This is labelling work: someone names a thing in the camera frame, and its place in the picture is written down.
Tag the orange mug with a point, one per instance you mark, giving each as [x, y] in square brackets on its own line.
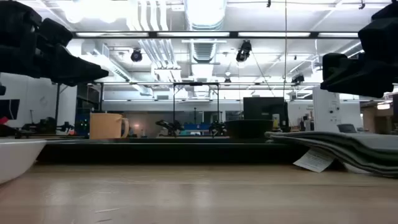
[105, 126]

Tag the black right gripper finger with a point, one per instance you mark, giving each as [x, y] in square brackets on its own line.
[357, 85]
[339, 67]

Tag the white round plate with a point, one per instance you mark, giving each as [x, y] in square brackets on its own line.
[15, 155]

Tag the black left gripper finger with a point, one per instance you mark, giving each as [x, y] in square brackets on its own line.
[71, 59]
[74, 77]

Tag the overhead bar with light strips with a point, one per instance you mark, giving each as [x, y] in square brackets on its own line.
[192, 36]

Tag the black background robot arm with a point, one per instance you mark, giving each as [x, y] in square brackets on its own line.
[46, 126]
[169, 126]
[217, 128]

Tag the black bowl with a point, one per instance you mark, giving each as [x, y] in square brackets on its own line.
[248, 129]

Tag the black plastic tray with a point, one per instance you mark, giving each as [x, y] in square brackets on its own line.
[155, 152]

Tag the silver ceiling air duct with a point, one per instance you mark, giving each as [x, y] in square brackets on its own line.
[205, 12]

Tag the white pillar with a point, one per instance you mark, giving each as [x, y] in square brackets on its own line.
[325, 109]

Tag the black monitor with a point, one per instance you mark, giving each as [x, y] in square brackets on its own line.
[261, 109]

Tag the grey office chair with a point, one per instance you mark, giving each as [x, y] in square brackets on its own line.
[346, 128]

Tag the black ceiling spotlight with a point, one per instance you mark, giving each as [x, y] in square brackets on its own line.
[136, 56]
[298, 79]
[244, 51]

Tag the grey napkin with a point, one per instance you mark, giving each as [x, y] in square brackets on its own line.
[357, 146]

